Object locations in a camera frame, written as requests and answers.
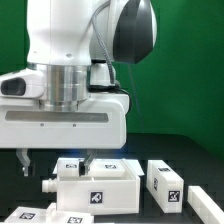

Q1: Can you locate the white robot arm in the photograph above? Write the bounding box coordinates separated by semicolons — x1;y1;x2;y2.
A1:
0;0;157;173

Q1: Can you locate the white door panel front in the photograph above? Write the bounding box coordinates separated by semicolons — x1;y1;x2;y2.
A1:
4;203;94;224

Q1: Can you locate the grey corrugated cable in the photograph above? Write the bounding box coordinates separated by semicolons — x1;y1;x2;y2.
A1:
90;0;118;84

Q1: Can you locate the white cabinet box body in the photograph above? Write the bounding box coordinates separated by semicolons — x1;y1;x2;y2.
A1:
41;157;142;215

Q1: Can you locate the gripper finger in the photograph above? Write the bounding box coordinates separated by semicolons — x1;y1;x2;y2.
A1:
79;149;97;176
16;148;30;177

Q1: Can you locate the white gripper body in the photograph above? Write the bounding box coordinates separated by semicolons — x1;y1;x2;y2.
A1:
0;93;129;149

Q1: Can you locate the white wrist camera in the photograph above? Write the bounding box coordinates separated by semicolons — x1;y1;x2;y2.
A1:
0;69;44;98

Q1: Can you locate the white cabinet block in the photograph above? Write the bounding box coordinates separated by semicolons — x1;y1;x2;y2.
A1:
146;160;184;213

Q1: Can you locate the white marker sheet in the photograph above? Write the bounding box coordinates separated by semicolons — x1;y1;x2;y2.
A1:
128;159;144;176

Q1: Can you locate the white bar piece right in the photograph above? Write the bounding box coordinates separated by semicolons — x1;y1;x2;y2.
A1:
187;186;224;224

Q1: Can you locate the white cabinet door panel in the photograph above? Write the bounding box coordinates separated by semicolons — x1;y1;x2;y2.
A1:
56;158;126;177

